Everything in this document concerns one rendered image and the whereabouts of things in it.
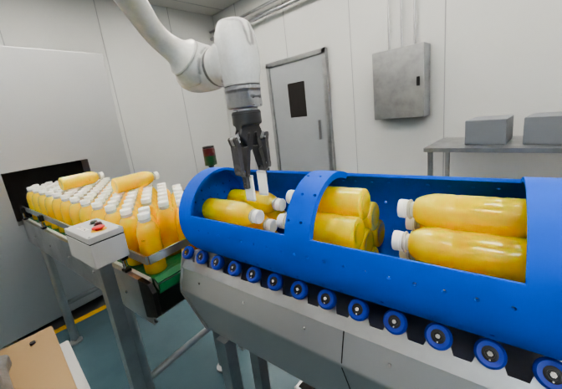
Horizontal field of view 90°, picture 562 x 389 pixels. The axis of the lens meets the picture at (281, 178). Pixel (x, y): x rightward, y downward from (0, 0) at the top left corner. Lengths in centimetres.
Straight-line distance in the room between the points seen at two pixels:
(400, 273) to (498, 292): 13
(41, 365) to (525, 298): 71
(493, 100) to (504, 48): 50
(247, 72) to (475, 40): 333
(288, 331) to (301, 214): 32
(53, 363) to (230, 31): 69
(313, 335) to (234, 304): 26
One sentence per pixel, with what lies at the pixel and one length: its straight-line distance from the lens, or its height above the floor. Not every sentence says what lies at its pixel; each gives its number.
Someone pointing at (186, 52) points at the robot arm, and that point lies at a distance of 81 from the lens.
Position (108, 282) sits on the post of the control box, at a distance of 115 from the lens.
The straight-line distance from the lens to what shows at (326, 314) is 72.
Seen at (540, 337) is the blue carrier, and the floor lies 104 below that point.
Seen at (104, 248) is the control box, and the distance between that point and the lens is 102.
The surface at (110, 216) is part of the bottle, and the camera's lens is 128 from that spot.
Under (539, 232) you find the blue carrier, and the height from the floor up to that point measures 119.
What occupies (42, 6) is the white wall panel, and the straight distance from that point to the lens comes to 547.
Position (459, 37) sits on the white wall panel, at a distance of 389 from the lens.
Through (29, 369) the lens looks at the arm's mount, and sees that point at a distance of 64.
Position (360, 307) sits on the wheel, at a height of 97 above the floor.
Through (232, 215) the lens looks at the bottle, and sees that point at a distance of 81.
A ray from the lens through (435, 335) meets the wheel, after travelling 64.
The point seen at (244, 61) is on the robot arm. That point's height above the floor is 151.
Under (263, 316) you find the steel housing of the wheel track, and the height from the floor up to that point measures 87.
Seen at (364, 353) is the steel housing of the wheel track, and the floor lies 88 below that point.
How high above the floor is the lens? 139
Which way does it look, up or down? 13 degrees down
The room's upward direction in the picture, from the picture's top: 7 degrees counter-clockwise
